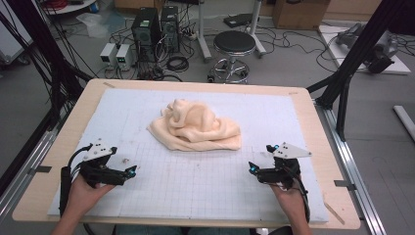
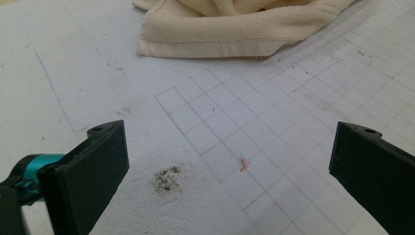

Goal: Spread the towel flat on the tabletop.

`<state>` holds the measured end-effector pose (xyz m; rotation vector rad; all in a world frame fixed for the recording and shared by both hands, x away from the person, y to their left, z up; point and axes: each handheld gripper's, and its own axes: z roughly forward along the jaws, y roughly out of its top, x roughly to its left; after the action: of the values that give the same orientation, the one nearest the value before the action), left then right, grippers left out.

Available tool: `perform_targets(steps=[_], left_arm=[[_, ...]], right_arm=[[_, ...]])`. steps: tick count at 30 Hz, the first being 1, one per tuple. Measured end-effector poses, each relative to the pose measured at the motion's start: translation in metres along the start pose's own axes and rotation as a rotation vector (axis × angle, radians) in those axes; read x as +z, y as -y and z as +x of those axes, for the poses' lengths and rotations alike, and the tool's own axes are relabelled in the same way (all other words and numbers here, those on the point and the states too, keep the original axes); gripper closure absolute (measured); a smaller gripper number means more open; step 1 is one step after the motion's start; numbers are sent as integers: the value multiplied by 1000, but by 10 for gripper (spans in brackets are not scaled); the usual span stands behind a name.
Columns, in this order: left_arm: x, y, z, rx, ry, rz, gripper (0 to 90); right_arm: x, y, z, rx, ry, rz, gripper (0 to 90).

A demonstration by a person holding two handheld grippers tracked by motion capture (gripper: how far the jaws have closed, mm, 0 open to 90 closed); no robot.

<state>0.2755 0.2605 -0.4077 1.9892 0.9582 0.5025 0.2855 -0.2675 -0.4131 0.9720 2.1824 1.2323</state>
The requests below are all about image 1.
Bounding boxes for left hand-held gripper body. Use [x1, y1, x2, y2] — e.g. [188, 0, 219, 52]
[79, 138, 128, 189]

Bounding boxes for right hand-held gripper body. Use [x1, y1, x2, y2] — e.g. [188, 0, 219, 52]
[257, 141, 312, 190]

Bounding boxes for peach towel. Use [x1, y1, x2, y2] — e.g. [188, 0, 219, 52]
[146, 98, 243, 152]

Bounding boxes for person's left hand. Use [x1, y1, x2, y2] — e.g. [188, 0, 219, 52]
[63, 174, 115, 218]

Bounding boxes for person's right hand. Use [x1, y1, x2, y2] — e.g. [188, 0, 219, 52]
[268, 181, 308, 223]

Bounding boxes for white grid mat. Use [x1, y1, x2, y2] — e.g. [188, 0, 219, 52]
[47, 87, 330, 224]

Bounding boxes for thin wooden stick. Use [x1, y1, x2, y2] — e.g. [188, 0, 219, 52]
[323, 201, 346, 226]

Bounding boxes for white power supply box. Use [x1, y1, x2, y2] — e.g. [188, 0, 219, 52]
[99, 42, 117, 68]
[115, 43, 135, 71]

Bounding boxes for black round stool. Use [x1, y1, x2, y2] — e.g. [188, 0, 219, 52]
[207, 29, 257, 85]

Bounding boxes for white metal stand leg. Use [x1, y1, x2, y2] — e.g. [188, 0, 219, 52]
[197, 0, 213, 63]
[248, 0, 267, 58]

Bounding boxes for large black computer tower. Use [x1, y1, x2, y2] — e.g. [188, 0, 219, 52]
[131, 7, 162, 63]

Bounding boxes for clear plastic bag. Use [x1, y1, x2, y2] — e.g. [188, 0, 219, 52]
[76, 12, 126, 38]

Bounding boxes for flat black device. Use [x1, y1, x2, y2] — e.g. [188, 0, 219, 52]
[223, 13, 254, 28]

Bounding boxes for slim black computer tower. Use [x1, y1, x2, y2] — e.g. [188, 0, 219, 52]
[161, 5, 181, 53]

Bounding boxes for white tube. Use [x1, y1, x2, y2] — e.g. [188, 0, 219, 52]
[392, 105, 415, 142]

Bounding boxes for cardboard box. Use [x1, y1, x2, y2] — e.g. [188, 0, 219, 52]
[272, 0, 331, 31]

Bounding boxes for white round table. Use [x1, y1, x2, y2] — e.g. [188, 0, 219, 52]
[42, 0, 99, 16]

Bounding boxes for white panel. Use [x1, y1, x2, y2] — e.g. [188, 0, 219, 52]
[0, 9, 33, 65]

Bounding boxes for white floor board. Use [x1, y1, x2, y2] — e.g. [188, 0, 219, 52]
[317, 23, 412, 75]

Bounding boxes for grey machine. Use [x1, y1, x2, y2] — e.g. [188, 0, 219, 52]
[336, 22, 400, 74]

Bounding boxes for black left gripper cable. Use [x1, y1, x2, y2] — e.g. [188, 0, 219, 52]
[58, 143, 94, 218]

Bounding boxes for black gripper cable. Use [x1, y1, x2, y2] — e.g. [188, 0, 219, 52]
[58, 143, 94, 218]
[287, 165, 311, 223]

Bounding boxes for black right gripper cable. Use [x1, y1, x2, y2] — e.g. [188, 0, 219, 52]
[287, 165, 311, 223]

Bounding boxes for grey metal bracket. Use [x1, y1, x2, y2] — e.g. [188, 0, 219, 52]
[334, 179, 357, 192]
[33, 164, 53, 174]

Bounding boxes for aluminium rail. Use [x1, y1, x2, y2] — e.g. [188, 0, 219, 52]
[0, 130, 58, 223]
[314, 99, 388, 235]

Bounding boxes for coiled black cable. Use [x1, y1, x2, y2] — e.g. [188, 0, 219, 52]
[165, 56, 190, 72]

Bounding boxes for black metal frame post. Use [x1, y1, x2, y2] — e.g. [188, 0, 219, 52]
[6, 0, 94, 131]
[306, 0, 415, 142]

